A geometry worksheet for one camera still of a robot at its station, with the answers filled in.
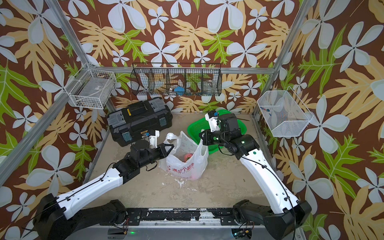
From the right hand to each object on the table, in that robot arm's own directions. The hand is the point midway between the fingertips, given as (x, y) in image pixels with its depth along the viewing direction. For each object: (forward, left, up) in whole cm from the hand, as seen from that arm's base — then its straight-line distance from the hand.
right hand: (198, 133), depth 70 cm
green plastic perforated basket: (+25, 0, -23) cm, 34 cm away
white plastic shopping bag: (-9, +1, -18) cm, 20 cm away
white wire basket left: (+30, +60, +5) cm, 68 cm away
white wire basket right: (+15, -50, -3) cm, 52 cm away
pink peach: (+1, +6, -23) cm, 24 cm away
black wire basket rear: (+45, -3, +1) cm, 45 cm away
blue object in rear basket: (+37, +11, -2) cm, 38 cm away
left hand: (-2, +11, -6) cm, 13 cm away
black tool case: (+21, +36, -13) cm, 44 cm away
